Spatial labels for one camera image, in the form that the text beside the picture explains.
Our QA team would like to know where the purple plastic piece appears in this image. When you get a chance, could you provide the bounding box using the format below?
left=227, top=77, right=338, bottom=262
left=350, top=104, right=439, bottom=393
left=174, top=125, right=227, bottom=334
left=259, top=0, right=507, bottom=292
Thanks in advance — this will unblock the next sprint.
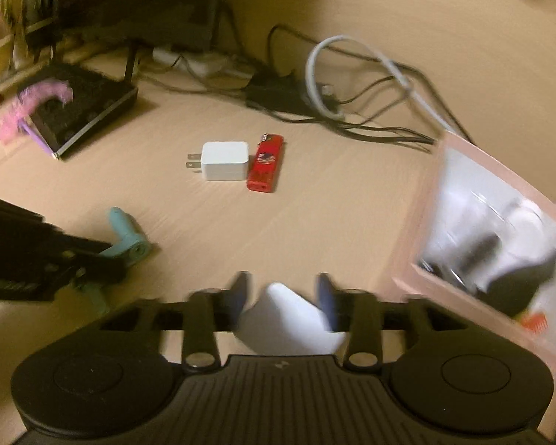
left=21, top=121, right=56, bottom=156

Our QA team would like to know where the white rectangular case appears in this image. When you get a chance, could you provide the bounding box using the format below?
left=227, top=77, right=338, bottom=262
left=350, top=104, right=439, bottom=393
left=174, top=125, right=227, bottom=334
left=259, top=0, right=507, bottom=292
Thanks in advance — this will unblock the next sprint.
left=238, top=282, right=348, bottom=357

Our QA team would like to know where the black flat box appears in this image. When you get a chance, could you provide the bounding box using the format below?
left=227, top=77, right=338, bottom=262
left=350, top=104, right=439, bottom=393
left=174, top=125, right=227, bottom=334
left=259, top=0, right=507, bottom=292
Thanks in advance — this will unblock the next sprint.
left=28, top=62, right=139, bottom=162

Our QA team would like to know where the pink cardboard box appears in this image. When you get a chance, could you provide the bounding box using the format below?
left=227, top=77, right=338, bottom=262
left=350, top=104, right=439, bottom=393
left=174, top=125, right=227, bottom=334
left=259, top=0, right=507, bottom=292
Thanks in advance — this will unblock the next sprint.
left=391, top=132, right=556, bottom=381

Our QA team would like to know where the red lighter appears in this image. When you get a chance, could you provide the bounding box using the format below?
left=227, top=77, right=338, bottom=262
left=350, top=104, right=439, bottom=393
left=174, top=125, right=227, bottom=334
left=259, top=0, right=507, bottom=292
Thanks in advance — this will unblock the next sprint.
left=246, top=133, right=284, bottom=193

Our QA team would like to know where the white round container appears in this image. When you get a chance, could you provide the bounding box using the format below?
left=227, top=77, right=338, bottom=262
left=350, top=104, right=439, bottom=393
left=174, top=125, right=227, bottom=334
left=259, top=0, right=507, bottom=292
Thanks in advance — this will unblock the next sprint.
left=505, top=197, right=556, bottom=260

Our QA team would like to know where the black power brick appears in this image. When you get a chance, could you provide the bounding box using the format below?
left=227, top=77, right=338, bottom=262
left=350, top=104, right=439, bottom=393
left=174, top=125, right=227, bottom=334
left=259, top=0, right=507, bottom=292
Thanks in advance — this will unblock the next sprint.
left=245, top=76, right=316, bottom=112

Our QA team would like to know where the pink fuzzy item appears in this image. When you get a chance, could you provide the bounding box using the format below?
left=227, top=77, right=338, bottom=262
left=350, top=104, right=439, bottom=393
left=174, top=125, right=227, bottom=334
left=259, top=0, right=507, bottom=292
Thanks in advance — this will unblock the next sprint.
left=0, top=81, right=74, bottom=142

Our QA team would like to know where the looped white cable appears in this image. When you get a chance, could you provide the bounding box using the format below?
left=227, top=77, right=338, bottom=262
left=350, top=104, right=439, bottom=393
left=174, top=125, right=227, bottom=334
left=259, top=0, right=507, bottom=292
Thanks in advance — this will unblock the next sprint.
left=306, top=34, right=473, bottom=144

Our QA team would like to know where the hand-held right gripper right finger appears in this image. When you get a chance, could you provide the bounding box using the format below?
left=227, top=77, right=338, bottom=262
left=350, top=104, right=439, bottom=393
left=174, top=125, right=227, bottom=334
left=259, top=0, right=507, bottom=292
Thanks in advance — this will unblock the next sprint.
left=316, top=273, right=446, bottom=372

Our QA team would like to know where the white power strip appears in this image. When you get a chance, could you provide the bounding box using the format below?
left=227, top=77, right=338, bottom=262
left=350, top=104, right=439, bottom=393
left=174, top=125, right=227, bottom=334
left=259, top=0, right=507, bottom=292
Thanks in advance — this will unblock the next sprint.
left=153, top=46, right=255, bottom=79

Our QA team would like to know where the black and grey power adapter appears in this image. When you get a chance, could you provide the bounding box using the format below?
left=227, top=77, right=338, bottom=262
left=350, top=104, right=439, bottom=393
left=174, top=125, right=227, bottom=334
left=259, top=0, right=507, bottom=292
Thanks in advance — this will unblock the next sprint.
left=486, top=250, right=556, bottom=316

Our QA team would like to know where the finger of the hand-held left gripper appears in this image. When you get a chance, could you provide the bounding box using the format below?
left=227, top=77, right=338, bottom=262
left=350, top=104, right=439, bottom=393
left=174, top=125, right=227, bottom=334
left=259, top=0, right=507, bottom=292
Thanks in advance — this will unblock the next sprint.
left=60, top=234, right=127, bottom=288

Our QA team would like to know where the black square case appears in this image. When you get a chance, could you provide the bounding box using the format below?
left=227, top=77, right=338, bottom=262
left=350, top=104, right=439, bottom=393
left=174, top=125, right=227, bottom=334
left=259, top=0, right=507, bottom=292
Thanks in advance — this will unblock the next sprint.
left=419, top=234, right=497, bottom=290

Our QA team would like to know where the black cable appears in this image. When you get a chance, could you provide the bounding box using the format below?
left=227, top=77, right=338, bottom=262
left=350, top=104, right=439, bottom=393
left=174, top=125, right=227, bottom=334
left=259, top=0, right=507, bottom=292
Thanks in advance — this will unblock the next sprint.
left=334, top=62, right=438, bottom=144
left=266, top=24, right=316, bottom=84

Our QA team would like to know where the white charger plug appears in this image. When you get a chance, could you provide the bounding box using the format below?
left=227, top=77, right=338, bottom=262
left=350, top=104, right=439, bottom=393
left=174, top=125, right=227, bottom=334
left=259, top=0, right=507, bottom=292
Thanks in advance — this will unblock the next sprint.
left=186, top=141, right=251, bottom=181

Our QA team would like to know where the dark monitor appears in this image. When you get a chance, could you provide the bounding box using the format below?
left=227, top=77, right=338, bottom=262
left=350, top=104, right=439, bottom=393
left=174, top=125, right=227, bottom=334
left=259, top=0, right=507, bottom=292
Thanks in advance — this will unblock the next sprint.
left=53, top=0, right=228, bottom=52

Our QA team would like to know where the small orange bottle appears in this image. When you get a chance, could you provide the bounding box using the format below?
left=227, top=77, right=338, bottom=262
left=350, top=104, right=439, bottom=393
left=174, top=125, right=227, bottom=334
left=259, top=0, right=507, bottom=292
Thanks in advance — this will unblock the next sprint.
left=521, top=313, right=550, bottom=334

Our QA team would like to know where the teal plastic clip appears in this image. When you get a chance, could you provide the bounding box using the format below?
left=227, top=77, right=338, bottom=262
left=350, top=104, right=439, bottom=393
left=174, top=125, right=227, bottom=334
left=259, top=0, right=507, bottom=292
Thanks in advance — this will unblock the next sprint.
left=76, top=207, right=149, bottom=316

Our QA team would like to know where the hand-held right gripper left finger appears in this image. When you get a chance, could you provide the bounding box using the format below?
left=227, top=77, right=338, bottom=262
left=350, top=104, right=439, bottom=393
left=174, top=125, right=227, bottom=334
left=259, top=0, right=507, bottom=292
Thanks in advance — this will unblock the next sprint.
left=99, top=271, right=251, bottom=372

